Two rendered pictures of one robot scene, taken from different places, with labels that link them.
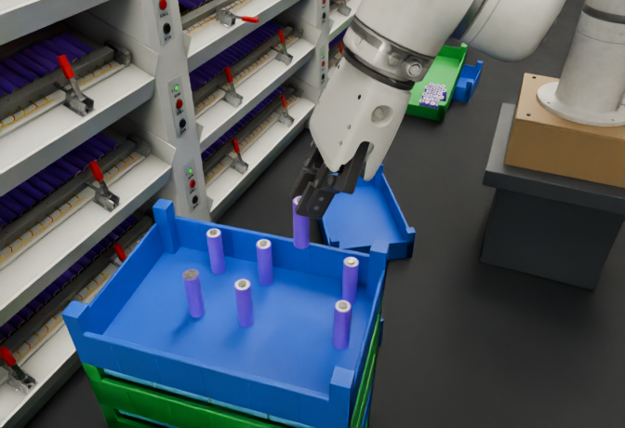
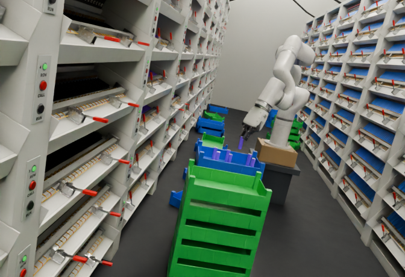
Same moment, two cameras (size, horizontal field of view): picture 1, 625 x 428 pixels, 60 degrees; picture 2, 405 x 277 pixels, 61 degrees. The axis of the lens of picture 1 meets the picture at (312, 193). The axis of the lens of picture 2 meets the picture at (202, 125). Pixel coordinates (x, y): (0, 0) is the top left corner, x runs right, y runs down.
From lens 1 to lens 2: 1.26 m
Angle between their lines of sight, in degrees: 31
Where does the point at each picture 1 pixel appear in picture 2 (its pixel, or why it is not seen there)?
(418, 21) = (272, 100)
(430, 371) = not seen: hidden behind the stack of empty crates
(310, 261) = (235, 158)
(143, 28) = (167, 104)
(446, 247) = not seen: hidden behind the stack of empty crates
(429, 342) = not seen: hidden behind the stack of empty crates
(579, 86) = (276, 138)
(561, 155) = (274, 156)
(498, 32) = (284, 103)
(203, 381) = (230, 168)
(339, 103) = (255, 114)
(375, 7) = (264, 97)
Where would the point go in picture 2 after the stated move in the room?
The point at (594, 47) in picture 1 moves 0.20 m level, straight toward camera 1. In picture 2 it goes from (280, 127) to (282, 133)
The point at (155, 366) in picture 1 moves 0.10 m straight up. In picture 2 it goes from (219, 165) to (224, 144)
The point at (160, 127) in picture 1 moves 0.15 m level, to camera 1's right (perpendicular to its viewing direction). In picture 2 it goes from (161, 136) to (185, 138)
